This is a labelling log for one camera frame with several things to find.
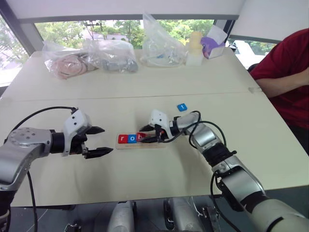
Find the plastic bag with grey contents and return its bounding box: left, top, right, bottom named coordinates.
left=83, top=39, right=140, bottom=73

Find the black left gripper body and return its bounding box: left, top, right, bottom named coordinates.
left=69, top=131, right=88, bottom=156

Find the white car outside window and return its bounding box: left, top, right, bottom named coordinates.
left=228, top=40, right=269, bottom=70

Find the grey rounded robot leg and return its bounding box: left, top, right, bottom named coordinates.
left=107, top=201, right=136, bottom=232
left=163, top=197, right=206, bottom=232

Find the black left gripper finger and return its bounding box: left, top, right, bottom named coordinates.
left=86, top=126, right=106, bottom=136
left=83, top=146, right=114, bottom=160

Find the clear bag with small parts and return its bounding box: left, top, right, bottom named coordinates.
left=139, top=12, right=189, bottom=68

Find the white and yellow plastic container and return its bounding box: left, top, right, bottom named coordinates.
left=185, top=31, right=205, bottom=66

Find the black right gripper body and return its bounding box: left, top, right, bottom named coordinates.
left=153, top=123, right=170, bottom=144

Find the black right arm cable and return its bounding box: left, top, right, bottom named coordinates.
left=169, top=110, right=243, bottom=232

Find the purple and white carton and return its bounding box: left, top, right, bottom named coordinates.
left=200, top=25, right=229, bottom=59

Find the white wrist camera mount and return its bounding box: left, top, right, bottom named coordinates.
left=147, top=109, right=175, bottom=143
left=62, top=108, right=92, bottom=157

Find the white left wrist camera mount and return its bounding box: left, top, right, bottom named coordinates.
left=62, top=108, right=92, bottom=157

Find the plastic bag with pink contents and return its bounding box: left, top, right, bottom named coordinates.
left=41, top=40, right=99, bottom=80

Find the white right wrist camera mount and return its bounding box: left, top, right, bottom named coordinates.
left=147, top=109, right=175, bottom=143

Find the person in red shirt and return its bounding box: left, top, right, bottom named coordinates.
left=248, top=28, right=309, bottom=155

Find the wooden letter tray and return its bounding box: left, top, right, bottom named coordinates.
left=115, top=132, right=168, bottom=150

